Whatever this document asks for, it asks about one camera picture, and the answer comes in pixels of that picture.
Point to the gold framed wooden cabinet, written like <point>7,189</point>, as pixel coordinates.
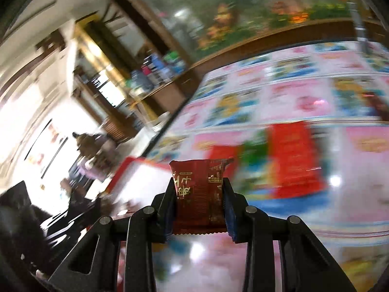
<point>100,76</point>

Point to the brown and purple cloth heap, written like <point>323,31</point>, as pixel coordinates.
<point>91,149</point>

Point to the dark red snack packet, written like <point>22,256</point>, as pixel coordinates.
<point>197,194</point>

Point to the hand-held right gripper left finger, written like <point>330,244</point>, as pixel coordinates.
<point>165,206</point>

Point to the grey metal flashlight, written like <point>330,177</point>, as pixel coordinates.
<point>358,24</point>

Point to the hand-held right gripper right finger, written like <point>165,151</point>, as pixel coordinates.
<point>232,216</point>

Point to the small bright red snack packet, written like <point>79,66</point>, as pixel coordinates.
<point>221,153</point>

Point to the glass cabinet with artificial flowers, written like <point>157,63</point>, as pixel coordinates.
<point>243,15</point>

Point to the red rimmed white box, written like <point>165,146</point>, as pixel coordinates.
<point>142,179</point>

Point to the large bright red snack packet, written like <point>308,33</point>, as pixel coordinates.
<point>293,155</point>

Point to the row of bottles and jars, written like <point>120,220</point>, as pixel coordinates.
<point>158,70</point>

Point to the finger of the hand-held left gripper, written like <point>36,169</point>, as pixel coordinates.
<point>74,216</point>

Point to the wall poster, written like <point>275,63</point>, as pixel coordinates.
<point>48,146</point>

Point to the dark brown snack packet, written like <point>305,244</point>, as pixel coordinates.
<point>378,105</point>

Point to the green snack packet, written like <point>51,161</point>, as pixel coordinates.
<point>253,158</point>

